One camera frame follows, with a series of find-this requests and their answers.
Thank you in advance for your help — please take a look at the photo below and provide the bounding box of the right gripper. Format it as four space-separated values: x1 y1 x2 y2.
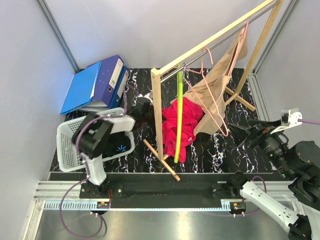
226 117 294 177

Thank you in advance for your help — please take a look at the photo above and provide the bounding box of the beige top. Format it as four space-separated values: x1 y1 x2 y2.
183 28 248 136

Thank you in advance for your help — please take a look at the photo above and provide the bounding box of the red t shirt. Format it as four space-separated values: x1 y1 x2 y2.
162 97 204 163

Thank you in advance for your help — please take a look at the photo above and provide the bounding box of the pink wire hanger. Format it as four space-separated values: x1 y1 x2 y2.
184 58 231 137
227 21 249 77

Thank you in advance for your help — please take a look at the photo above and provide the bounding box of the neon yellow hanger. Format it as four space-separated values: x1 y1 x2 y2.
174 64 190 164

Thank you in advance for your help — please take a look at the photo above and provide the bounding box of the black t shirt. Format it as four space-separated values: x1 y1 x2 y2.
102 132 131 158

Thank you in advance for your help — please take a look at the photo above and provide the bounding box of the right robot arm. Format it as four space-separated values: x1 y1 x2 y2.
225 119 320 240

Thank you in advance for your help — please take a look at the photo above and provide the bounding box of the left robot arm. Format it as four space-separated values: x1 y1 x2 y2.
72 93 154 198

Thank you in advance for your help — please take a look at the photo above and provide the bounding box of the black marble mat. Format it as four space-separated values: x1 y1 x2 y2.
49 67 276 174

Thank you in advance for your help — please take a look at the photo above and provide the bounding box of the wooden clothes rack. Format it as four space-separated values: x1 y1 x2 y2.
143 0 284 182

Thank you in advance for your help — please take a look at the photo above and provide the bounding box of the dark blue binder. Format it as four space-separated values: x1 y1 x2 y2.
87 55 124 108
108 66 129 109

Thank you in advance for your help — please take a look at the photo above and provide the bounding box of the light blue binder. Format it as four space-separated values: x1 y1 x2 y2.
60 61 101 115

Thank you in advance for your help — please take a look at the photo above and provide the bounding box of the white plastic basket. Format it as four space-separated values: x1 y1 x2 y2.
56 116 135 172

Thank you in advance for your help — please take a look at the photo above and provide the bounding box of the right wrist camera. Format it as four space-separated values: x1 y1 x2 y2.
271 108 302 134

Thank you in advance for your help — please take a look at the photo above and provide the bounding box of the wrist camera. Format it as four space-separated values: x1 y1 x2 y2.
137 92 153 104
271 108 302 134

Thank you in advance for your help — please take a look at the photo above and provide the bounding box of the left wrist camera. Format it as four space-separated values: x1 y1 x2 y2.
137 92 153 104

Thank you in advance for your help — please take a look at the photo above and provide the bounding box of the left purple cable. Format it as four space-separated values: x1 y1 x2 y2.
59 83 137 238

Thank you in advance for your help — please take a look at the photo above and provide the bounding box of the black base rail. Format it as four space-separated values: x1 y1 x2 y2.
48 171 253 210

